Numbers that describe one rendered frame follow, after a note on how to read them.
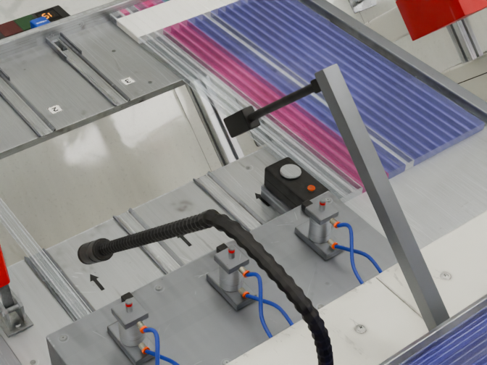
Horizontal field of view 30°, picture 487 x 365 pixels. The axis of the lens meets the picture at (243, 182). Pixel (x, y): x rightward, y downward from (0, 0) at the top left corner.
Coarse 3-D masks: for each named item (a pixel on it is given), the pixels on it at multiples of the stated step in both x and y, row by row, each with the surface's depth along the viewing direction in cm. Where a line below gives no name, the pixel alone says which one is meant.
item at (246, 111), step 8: (240, 112) 88; (248, 112) 88; (224, 120) 92; (232, 120) 90; (240, 120) 89; (248, 120) 88; (256, 120) 89; (232, 128) 91; (240, 128) 90; (248, 128) 88; (232, 136) 92
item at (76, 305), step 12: (0, 204) 103; (0, 216) 101; (12, 216) 101; (12, 228) 100; (24, 228) 100; (24, 240) 98; (36, 252) 97; (36, 264) 96; (48, 264) 96; (48, 276) 95; (60, 276) 95; (60, 288) 93; (72, 288) 93; (72, 300) 92; (72, 312) 92; (84, 312) 91
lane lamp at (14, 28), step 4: (12, 20) 136; (4, 24) 135; (8, 24) 135; (12, 24) 135; (16, 24) 135; (0, 28) 134; (4, 28) 134; (8, 28) 134; (12, 28) 134; (16, 28) 134; (20, 28) 134; (4, 32) 134; (8, 32) 134; (12, 32) 134; (16, 32) 134
